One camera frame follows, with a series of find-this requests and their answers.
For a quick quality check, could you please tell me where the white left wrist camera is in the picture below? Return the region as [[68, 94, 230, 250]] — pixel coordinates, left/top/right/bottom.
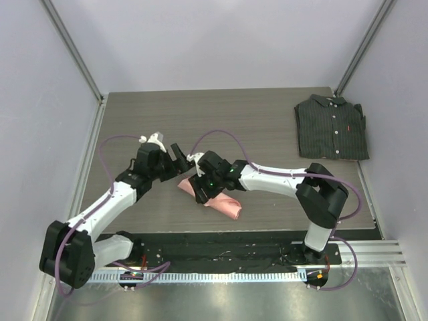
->
[[138, 132, 167, 153]]

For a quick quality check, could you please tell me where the right aluminium frame post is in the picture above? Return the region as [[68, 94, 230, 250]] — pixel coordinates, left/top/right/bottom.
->
[[333, 0, 396, 96]]

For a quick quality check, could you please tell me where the left aluminium frame post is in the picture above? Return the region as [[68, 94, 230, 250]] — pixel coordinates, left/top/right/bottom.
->
[[39, 0, 104, 103]]

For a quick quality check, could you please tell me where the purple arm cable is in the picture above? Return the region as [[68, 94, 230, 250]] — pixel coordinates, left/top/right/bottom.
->
[[56, 134, 172, 297], [190, 129, 365, 291]]

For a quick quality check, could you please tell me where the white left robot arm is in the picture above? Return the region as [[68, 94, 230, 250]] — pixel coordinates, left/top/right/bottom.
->
[[39, 142, 195, 289]]

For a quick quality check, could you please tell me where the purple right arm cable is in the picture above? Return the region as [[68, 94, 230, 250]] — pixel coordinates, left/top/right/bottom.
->
[[190, 129, 365, 291]]

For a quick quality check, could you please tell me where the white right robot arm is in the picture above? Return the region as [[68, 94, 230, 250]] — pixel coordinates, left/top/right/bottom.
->
[[187, 150, 348, 264]]

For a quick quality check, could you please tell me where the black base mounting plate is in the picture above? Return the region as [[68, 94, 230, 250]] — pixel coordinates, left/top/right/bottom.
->
[[121, 231, 342, 274]]

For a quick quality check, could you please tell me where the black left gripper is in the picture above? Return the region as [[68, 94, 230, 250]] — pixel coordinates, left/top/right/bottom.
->
[[148, 144, 192, 182]]

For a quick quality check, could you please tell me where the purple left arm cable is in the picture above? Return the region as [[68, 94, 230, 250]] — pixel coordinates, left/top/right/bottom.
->
[[56, 134, 172, 297]]

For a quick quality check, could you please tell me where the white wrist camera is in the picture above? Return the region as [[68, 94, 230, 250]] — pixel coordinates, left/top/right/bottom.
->
[[187, 152, 205, 177], [138, 132, 167, 153]]

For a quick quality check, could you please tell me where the white slotted cable duct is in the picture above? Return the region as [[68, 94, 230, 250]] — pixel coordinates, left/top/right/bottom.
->
[[88, 269, 307, 284]]

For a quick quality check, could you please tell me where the dark striped folded shirt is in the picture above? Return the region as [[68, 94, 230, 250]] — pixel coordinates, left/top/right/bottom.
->
[[294, 94, 369, 161]]

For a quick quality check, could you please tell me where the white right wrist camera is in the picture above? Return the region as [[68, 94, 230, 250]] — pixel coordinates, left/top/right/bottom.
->
[[187, 152, 205, 177]]

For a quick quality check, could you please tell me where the aluminium frame post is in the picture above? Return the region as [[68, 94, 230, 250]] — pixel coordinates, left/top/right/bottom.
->
[[333, 0, 396, 96], [39, 0, 104, 103]]

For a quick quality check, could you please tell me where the pink satin napkin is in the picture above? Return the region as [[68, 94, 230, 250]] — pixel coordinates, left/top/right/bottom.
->
[[177, 178, 242, 220]]

